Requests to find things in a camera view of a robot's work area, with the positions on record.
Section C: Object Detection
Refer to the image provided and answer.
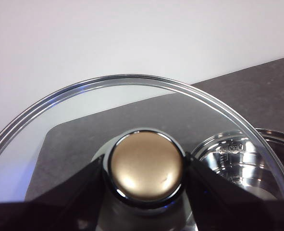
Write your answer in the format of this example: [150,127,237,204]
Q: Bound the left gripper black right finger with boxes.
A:
[185,152,284,231]

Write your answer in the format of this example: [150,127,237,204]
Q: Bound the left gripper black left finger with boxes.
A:
[0,154,107,231]

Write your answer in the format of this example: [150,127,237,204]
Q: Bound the glass lid with green knob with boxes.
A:
[0,73,284,231]

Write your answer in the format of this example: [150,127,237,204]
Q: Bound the pale green electric steamer pot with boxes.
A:
[191,127,284,203]

